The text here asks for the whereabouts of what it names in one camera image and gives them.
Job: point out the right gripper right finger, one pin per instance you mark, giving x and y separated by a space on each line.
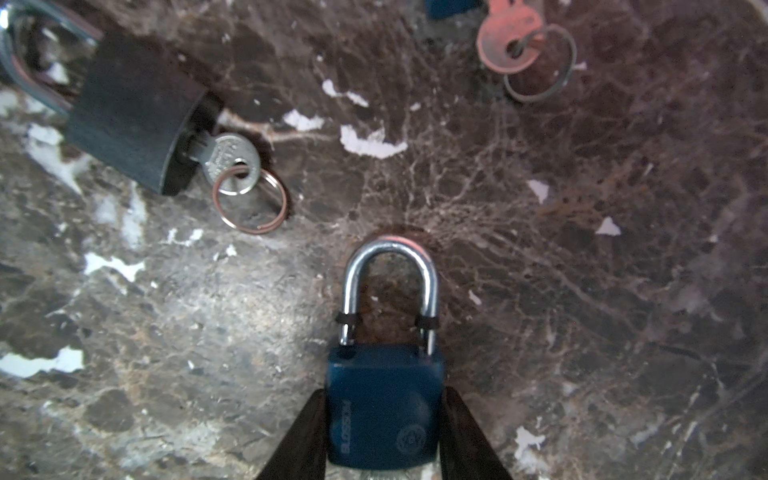
464 451

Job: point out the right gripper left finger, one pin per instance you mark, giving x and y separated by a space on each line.
302 453

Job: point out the grey padlock with key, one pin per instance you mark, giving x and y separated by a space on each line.
141 115

